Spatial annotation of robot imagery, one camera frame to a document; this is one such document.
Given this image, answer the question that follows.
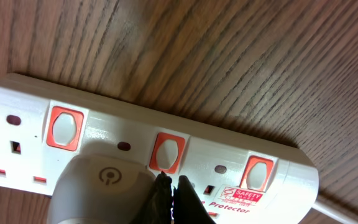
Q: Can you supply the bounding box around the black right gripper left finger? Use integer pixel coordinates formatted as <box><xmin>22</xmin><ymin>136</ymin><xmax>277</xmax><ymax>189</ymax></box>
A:
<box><xmin>130</xmin><ymin>171</ymin><xmax>173</xmax><ymax>224</ymax></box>

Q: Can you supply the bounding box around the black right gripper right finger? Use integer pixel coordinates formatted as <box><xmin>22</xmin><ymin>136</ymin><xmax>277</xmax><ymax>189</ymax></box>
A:
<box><xmin>173</xmin><ymin>175</ymin><xmax>215</xmax><ymax>224</ymax></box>

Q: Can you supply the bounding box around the white power strip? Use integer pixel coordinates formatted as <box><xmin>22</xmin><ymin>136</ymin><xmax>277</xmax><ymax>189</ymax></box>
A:
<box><xmin>0</xmin><ymin>73</ymin><xmax>319</xmax><ymax>223</ymax></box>

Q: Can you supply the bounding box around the white charger adapter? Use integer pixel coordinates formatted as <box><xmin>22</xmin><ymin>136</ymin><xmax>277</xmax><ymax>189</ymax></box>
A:
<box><xmin>47</xmin><ymin>155</ymin><xmax>155</xmax><ymax>223</ymax></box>

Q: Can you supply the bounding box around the white power strip cord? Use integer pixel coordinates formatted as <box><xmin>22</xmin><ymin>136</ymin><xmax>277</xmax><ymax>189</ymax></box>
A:
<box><xmin>312</xmin><ymin>200</ymin><xmax>358</xmax><ymax>224</ymax></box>

